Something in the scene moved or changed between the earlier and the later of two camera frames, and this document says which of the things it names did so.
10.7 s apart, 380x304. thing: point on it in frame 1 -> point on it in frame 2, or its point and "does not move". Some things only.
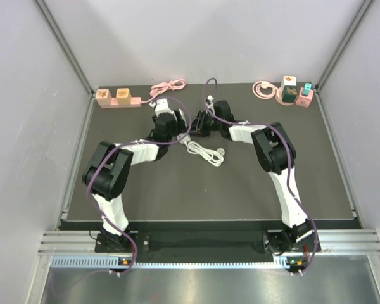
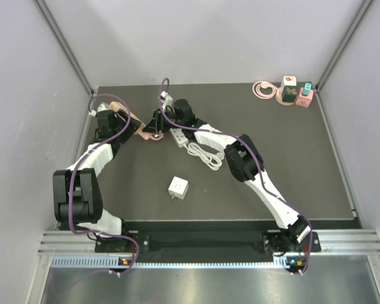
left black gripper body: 178,127 -> 120,123
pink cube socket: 304,101 does not move
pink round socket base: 278,97 does not move
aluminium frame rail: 332,241 does not move
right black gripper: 197,125 -> 157,123
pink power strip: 135,102 -> 145,135
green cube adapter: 289,94 does not move
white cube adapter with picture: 289,81 does not move
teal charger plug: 308,87 does not move
